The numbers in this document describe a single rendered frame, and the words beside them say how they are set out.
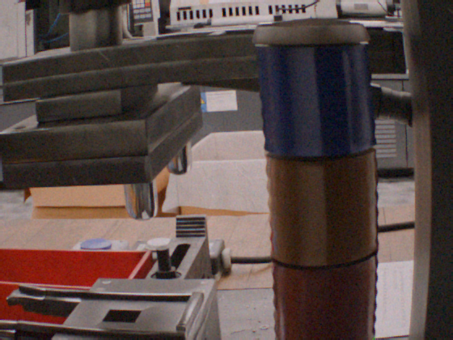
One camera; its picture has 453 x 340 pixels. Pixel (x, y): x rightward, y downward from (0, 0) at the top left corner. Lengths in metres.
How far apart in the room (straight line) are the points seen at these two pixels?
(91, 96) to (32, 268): 0.42
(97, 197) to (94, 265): 2.03
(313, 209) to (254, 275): 0.66
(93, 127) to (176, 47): 0.07
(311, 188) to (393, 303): 0.55
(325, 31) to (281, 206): 0.06
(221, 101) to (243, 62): 4.63
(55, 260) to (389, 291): 0.36
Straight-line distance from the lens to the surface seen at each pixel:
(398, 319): 0.76
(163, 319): 0.59
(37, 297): 0.65
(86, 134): 0.47
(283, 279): 0.27
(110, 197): 2.87
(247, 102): 5.08
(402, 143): 5.05
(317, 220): 0.26
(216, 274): 0.91
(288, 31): 0.25
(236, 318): 0.80
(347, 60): 0.25
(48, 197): 2.97
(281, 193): 0.26
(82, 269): 0.86
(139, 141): 0.46
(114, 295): 0.63
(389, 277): 0.87
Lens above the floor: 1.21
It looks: 12 degrees down
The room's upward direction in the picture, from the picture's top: 5 degrees counter-clockwise
